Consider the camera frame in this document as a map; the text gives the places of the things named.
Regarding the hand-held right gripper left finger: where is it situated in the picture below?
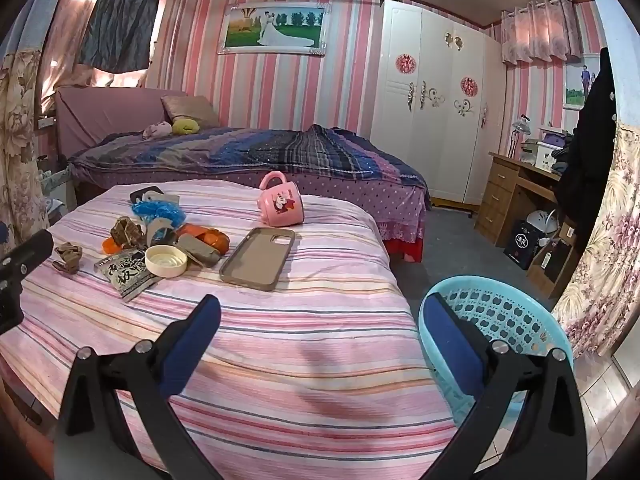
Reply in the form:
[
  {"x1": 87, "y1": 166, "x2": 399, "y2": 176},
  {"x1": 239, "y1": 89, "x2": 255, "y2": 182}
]
[{"x1": 54, "y1": 294, "x2": 223, "y2": 480}]

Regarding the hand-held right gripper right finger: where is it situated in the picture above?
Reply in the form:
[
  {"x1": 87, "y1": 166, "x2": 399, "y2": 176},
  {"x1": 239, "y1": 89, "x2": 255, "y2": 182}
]
[{"x1": 421, "y1": 291, "x2": 588, "y2": 480}]

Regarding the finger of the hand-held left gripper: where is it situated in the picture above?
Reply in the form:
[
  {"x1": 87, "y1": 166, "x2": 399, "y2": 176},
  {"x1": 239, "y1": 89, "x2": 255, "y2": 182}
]
[{"x1": 0, "y1": 230, "x2": 54, "y2": 283}]

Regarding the brown paper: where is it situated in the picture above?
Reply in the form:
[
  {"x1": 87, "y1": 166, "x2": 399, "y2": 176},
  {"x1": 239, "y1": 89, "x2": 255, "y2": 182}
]
[
  {"x1": 110, "y1": 216, "x2": 147, "y2": 251},
  {"x1": 54, "y1": 242, "x2": 83, "y2": 275}
]

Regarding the blue plastic basket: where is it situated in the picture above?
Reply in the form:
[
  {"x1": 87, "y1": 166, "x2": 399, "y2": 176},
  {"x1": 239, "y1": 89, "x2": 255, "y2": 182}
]
[{"x1": 417, "y1": 275, "x2": 576, "y2": 441}]

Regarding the white plastic lid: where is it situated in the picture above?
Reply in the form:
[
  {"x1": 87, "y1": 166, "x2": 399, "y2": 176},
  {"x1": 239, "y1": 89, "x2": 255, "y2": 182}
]
[{"x1": 144, "y1": 244, "x2": 188, "y2": 278}]

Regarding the black and white snack wrapper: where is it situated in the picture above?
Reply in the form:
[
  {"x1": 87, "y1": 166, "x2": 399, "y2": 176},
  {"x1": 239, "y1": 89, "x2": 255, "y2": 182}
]
[{"x1": 94, "y1": 247, "x2": 158, "y2": 303}]

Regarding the orange plastic wrapper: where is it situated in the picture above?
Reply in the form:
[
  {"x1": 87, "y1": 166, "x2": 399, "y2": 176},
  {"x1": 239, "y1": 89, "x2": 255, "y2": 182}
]
[{"x1": 102, "y1": 224, "x2": 231, "y2": 257}]

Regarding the blue plastic bag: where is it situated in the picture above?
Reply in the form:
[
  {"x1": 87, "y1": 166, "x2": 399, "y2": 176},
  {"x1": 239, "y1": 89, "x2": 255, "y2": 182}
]
[{"x1": 131, "y1": 199, "x2": 187, "y2": 228}]

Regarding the tan phone case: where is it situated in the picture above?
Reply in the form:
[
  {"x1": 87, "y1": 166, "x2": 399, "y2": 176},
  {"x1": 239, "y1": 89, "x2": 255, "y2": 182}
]
[{"x1": 219, "y1": 226, "x2": 296, "y2": 292}]

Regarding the black printed box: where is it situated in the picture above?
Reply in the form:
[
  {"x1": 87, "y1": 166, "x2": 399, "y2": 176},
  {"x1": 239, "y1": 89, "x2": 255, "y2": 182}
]
[{"x1": 502, "y1": 219, "x2": 543, "y2": 271}]

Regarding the floral beige curtain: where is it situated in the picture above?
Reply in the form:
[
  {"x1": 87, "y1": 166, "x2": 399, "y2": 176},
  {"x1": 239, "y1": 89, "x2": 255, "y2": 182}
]
[{"x1": 0, "y1": 5, "x2": 56, "y2": 241}]

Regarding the black phone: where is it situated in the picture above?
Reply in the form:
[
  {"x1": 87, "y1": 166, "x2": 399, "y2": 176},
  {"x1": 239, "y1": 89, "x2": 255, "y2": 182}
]
[{"x1": 129, "y1": 186, "x2": 166, "y2": 206}]

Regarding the black flat box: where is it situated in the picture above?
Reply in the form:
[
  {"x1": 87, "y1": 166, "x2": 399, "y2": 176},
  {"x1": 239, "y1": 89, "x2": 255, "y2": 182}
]
[{"x1": 545, "y1": 240, "x2": 573, "y2": 283}]

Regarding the white round appliance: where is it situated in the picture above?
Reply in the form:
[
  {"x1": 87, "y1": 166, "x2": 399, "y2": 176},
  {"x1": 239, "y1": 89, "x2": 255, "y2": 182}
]
[{"x1": 527, "y1": 207, "x2": 561, "y2": 236}]

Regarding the purple headboard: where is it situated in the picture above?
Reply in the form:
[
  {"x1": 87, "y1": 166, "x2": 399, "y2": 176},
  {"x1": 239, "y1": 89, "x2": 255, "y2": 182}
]
[{"x1": 54, "y1": 86, "x2": 188, "y2": 161}]

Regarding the pink cartoon mug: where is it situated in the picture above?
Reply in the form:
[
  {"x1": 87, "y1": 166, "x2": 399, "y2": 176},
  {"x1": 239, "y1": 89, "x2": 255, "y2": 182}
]
[{"x1": 257, "y1": 171, "x2": 306, "y2": 227}]

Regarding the wooden desk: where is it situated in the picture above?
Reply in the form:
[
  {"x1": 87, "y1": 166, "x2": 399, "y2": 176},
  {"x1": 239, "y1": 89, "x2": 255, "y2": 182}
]
[{"x1": 475, "y1": 151, "x2": 586, "y2": 301}]

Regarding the pink plush toy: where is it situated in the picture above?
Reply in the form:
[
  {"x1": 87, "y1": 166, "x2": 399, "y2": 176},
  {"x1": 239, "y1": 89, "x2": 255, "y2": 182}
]
[{"x1": 142, "y1": 121, "x2": 173, "y2": 141}]

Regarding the white wardrobe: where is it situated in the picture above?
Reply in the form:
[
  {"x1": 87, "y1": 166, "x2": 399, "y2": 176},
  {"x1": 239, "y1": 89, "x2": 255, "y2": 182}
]
[{"x1": 370, "y1": 0, "x2": 508, "y2": 207}]

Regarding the floral door curtain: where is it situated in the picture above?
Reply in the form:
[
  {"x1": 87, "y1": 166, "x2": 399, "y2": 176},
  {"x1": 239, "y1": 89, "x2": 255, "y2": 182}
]
[{"x1": 550, "y1": 0, "x2": 640, "y2": 361}]

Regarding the white storage box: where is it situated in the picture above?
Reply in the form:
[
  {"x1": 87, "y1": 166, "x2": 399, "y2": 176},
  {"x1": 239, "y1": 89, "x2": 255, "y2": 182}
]
[{"x1": 520, "y1": 140, "x2": 558, "y2": 170}]

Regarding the brown pillow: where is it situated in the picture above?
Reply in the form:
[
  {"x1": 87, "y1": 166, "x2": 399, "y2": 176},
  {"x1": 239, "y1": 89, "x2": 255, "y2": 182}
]
[{"x1": 160, "y1": 95, "x2": 221, "y2": 128}]

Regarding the black hanging coat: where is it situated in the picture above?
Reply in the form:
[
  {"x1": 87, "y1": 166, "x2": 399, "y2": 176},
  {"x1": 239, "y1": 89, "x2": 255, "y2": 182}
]
[{"x1": 555, "y1": 47, "x2": 618, "y2": 238}]

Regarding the desk lamp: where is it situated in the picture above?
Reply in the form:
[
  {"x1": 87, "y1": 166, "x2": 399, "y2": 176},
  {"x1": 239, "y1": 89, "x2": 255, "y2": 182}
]
[{"x1": 507, "y1": 114, "x2": 532, "y2": 161}]

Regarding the pink sheer window curtain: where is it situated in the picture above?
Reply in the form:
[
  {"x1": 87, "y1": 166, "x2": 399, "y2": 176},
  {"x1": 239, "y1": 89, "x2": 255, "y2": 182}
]
[{"x1": 37, "y1": 0, "x2": 118, "y2": 111}]

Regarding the dark window curtain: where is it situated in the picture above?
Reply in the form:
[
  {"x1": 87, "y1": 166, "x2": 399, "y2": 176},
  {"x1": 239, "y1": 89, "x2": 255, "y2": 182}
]
[{"x1": 77, "y1": 0, "x2": 168, "y2": 73}]

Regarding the pink valance curtain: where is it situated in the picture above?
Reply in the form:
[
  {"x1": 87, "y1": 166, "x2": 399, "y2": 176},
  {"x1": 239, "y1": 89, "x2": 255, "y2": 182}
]
[{"x1": 500, "y1": 0, "x2": 586, "y2": 66}]

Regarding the small framed wall photo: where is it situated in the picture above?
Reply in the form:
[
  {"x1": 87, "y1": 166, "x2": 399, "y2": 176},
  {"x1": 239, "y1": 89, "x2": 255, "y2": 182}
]
[{"x1": 564, "y1": 52, "x2": 601, "y2": 110}]

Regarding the large framed wall picture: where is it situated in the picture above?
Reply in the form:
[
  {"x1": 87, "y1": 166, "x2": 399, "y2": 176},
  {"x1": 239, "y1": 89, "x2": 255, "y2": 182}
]
[{"x1": 216, "y1": 2, "x2": 332, "y2": 57}]

